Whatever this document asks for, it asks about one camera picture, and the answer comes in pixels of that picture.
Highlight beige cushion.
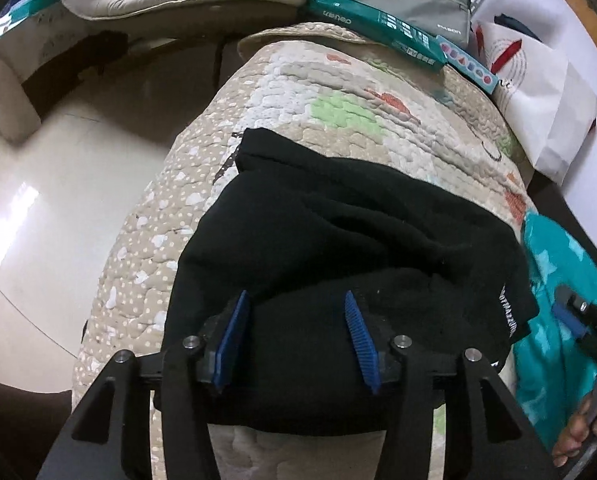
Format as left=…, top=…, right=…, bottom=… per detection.
left=61, top=0, right=313, bottom=42

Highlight white paper bag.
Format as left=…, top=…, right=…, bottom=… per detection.
left=471, top=0, right=597, bottom=185

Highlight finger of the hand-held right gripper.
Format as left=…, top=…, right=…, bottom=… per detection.
left=552, top=285, right=595, bottom=341

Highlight grey fabric bag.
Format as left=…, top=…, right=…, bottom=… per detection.
left=345, top=0, right=476, bottom=47

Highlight green long box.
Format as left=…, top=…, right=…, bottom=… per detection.
left=305, top=0, right=446, bottom=72

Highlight blue box with coloured dots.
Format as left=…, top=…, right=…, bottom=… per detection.
left=435, top=35, right=500, bottom=95

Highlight black pants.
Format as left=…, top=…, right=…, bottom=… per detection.
left=152, top=128, right=540, bottom=433

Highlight person's right hand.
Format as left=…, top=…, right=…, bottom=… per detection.
left=551, top=394, right=597, bottom=472

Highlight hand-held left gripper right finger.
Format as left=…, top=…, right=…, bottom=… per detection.
left=344, top=291, right=559, bottom=480

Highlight cardboard box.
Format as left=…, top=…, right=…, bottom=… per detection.
left=0, top=0, right=129, bottom=143

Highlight beige printed quilted blanket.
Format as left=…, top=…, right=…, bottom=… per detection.
left=71, top=22, right=539, bottom=480

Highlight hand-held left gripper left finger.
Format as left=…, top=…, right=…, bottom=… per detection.
left=37, top=290, right=252, bottom=480

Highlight teal star-print blanket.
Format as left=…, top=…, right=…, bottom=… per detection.
left=514, top=212, right=597, bottom=453

